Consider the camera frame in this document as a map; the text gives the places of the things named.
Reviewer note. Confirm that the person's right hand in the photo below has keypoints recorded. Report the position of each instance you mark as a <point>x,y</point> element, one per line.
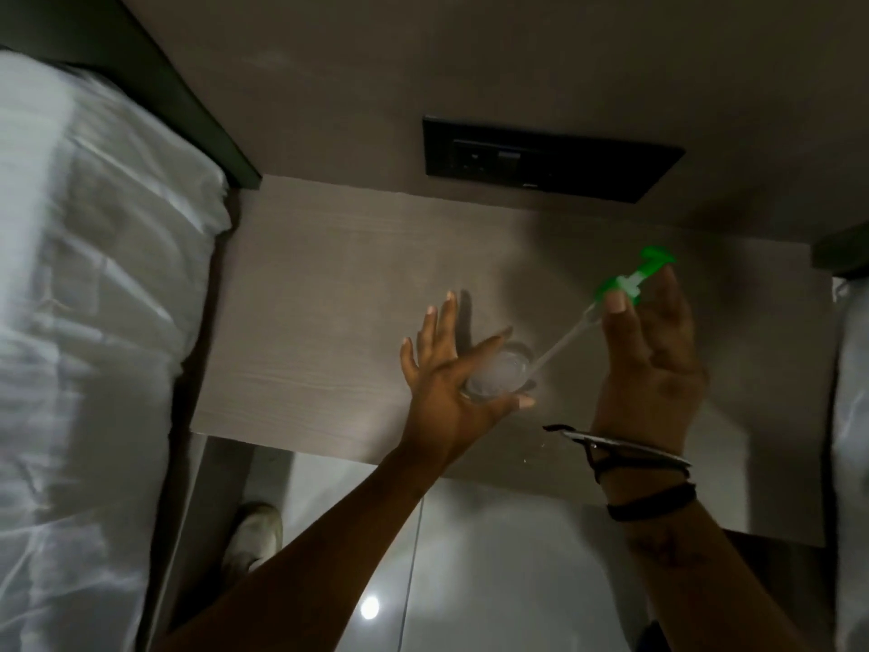
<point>652,393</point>

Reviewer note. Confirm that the person's left hand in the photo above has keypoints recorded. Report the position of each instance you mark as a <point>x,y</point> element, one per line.
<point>438,393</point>

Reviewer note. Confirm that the person's left thumb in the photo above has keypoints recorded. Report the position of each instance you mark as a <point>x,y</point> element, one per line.
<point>506,401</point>

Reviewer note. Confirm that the person's left middle finger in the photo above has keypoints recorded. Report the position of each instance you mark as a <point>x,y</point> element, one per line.
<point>450,319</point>

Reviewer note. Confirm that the person's right thumb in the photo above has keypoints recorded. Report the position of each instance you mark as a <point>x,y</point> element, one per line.
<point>618,329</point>

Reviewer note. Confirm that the person's left little finger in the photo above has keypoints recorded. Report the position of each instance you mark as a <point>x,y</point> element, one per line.
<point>408,359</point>

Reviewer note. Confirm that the clear plastic bottle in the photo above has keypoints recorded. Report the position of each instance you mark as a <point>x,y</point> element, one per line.
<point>499,373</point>

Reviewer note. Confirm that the green spray pump with tube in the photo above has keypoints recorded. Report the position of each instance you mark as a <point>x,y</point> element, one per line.
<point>638,279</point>

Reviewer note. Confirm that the person's left forearm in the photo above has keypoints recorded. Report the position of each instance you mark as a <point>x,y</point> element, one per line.
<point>319,563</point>

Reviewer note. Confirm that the person's right forearm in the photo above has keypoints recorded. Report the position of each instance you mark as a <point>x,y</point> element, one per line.
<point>686,577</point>

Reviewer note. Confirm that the black wrist band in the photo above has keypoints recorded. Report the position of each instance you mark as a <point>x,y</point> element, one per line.
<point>655,503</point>

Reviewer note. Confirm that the white shoe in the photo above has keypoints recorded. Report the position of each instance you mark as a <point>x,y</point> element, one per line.
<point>254,536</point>

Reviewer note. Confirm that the dark headboard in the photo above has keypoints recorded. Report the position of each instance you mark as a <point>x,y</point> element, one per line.
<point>842,251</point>
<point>170,74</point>

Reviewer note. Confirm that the bed with white sheet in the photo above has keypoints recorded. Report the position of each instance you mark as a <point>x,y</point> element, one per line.
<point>95,346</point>
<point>852,454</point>

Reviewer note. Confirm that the black wall socket panel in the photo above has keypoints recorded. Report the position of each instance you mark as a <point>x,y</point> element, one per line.
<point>543,159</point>

